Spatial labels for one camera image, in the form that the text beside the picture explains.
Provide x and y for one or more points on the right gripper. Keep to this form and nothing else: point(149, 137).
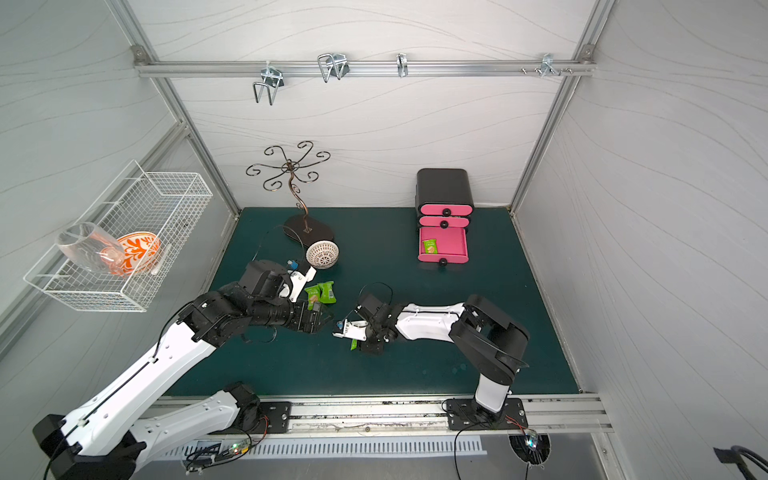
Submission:
point(369, 327)

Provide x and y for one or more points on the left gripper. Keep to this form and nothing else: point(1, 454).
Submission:
point(306, 318)

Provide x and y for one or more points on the pink bottom drawer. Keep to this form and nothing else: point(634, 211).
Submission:
point(451, 243)

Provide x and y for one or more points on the pink drawer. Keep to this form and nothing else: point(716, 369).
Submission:
point(446, 210)
point(451, 243)
point(443, 222)

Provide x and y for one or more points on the pink top drawer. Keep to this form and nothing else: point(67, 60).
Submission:
point(446, 210)

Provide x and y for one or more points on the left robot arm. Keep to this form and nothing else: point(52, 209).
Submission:
point(106, 437)

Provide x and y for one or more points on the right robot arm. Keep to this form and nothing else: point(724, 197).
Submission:
point(488, 338)

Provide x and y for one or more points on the black pink drawer cabinet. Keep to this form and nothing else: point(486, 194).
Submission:
point(442, 186)

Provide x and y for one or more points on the metal scroll jewelry stand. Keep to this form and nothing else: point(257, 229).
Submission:
point(302, 228)

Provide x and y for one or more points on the white woven basket bowl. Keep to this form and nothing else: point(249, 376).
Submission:
point(323, 254)

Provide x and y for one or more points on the orange patterned bowl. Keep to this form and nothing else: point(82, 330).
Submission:
point(141, 253)

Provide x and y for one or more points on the white vent grille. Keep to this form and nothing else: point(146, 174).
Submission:
point(367, 447)

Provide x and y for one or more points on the clear glass cup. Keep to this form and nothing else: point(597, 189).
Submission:
point(91, 248)

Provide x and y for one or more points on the round floor port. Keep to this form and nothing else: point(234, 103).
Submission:
point(533, 449)

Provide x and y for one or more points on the metal hook clamp left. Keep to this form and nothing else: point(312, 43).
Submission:
point(266, 89)

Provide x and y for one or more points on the metal hook clamp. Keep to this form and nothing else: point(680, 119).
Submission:
point(333, 65)
point(266, 89)

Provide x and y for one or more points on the metal hook clamp middle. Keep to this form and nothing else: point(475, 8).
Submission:
point(333, 65)

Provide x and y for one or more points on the small metal hook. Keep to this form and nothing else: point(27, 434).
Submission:
point(402, 65)

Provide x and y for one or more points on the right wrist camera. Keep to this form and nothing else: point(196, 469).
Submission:
point(351, 329)

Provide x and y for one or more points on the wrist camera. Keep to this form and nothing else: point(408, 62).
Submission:
point(301, 273)
point(351, 329)

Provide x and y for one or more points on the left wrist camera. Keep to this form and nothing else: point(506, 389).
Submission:
point(301, 273)

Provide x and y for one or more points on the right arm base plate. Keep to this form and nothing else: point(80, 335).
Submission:
point(467, 414)

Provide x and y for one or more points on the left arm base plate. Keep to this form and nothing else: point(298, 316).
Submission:
point(270, 417)

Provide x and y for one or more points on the white wire wall basket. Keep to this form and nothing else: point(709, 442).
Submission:
point(168, 204)

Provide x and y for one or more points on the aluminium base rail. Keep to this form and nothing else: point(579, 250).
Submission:
point(423, 415)

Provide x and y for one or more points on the horizontal aluminium rail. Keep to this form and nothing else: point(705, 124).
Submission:
point(358, 68)

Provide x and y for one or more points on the metal bracket right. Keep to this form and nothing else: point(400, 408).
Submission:
point(547, 68)

